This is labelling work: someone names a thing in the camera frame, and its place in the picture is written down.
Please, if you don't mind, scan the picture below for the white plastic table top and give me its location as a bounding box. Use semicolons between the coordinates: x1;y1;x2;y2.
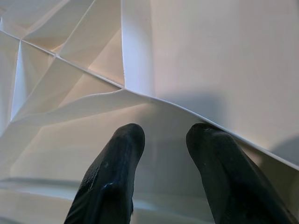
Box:
0;0;299;224

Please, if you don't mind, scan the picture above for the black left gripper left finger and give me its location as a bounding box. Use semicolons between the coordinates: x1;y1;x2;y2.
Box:
64;123;145;224

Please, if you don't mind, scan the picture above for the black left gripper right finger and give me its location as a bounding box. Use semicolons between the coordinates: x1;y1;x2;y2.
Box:
186;123;292;224

